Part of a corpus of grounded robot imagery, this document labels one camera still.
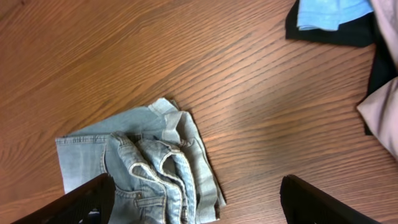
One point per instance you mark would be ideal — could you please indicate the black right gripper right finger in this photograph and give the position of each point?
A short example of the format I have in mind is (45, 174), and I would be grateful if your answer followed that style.
(303, 203)

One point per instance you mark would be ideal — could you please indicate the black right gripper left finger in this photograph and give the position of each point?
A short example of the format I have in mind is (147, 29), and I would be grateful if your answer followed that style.
(90, 203)

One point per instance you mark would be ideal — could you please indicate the light blue denim shorts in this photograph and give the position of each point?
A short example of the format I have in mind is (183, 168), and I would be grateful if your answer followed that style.
(158, 161)

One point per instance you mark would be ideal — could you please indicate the beige folded trousers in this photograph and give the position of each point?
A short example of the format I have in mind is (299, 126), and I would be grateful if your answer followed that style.
(379, 109)

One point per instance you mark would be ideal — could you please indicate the black garment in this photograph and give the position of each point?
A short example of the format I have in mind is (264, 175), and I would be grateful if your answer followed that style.
(360, 32)

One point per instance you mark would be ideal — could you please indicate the light blue garment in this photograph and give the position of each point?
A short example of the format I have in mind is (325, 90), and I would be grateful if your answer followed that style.
(329, 14)

